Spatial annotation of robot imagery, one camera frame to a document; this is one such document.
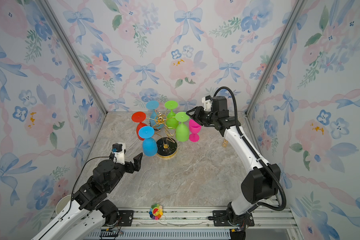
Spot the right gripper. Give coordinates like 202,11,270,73
185,107,218,127

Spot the magenta wine glass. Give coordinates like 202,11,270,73
189,120,202,143

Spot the green wine glass front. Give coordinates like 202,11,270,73
175,112,190,142

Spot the green wine glass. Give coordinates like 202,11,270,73
175,112,190,142
165,101,179,129

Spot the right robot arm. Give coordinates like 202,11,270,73
186,107,287,227

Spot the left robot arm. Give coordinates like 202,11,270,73
34,153,143,240

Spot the blue wine glass front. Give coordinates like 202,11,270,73
139,126,158,157

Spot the green wine glass back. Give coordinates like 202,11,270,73
165,101,179,129

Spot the gold wine glass rack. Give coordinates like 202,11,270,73
153,110,178,160

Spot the light blue wine glass back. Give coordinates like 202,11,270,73
146,101,163,131

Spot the red wine glass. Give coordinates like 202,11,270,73
131,112,147,141

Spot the small brown cookie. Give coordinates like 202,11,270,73
222,140,228,148

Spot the rainbow flower toy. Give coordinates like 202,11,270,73
149,204,164,221

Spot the white paper cup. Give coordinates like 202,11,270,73
55,195,72,215

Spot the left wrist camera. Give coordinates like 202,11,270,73
109,143,126,165

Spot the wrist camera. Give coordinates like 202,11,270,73
109,143,126,165
202,96,212,112

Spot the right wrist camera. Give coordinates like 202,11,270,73
202,96,212,112

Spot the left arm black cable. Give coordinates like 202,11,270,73
44,155,115,240

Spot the black corrugated cable hose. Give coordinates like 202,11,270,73
212,86,287,212

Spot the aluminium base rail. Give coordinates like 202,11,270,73
44,205,304,240

